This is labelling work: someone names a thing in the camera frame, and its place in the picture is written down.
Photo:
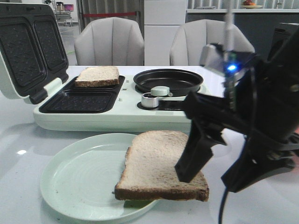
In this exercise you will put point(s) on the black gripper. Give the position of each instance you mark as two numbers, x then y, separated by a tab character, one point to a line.
277	116

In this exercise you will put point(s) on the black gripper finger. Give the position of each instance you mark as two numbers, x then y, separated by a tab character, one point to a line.
209	115

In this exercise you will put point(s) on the white bread slice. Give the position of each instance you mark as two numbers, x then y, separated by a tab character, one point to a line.
149	172
98	77

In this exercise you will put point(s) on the mint green sandwich maker lid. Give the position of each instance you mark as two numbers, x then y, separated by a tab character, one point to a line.
32	53

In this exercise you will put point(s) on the mint green breakfast maker base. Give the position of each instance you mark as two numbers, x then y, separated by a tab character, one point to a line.
104	109

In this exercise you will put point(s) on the black round frying pan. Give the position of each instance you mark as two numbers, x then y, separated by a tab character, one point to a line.
180	82

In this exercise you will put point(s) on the left silver control knob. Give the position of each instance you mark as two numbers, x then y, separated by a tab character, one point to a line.
149	101

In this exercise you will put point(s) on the right grey upholstered chair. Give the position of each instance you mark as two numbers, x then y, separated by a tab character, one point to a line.
190	39

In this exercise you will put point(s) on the grey upholstered chair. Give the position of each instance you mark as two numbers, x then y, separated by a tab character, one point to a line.
110	41
190	39

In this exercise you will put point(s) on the white cabinet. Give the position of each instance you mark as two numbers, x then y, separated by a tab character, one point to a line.
162	19

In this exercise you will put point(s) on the dark appliance at right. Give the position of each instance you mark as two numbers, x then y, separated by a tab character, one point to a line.
281	34

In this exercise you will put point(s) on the fruit plate on counter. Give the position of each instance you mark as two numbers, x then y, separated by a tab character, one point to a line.
249	4

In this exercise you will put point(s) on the left grey upholstered chair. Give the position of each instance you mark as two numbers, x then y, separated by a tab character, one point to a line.
110	41

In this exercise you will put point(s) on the red barrier tape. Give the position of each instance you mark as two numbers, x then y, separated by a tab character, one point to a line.
110	14

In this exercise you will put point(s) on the mint green round plate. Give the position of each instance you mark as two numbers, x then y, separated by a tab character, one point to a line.
79	181

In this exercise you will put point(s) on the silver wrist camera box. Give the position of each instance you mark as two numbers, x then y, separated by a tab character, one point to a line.
212	58

